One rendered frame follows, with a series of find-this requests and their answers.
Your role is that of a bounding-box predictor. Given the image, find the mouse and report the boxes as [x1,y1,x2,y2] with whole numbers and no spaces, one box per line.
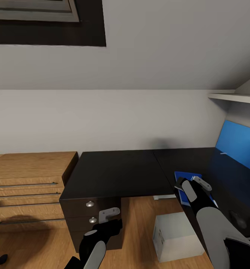
[230,211,247,229]

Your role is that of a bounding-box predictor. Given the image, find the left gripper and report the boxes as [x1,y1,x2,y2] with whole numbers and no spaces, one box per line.
[92,219,123,239]

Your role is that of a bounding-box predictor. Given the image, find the notebook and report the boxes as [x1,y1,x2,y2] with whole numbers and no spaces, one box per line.
[174,177,210,197]

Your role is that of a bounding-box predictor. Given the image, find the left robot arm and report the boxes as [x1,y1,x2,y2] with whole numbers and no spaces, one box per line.
[64,207,123,269]

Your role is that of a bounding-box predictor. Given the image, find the folder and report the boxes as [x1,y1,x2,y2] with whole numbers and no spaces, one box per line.
[174,171,219,208]

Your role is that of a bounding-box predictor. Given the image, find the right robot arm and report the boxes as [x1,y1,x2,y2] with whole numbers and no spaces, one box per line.
[180,176,250,269]

